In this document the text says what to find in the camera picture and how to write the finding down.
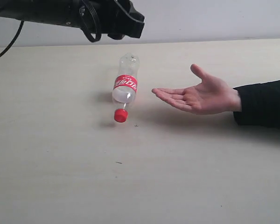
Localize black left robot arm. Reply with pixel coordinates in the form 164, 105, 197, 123
0, 0, 145, 42

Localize person's open hand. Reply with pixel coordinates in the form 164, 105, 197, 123
152, 64, 242, 115

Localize clear cola bottle red label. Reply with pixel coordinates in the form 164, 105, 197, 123
112, 53, 140, 123

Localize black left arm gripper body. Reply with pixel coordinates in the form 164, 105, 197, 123
79, 0, 145, 39

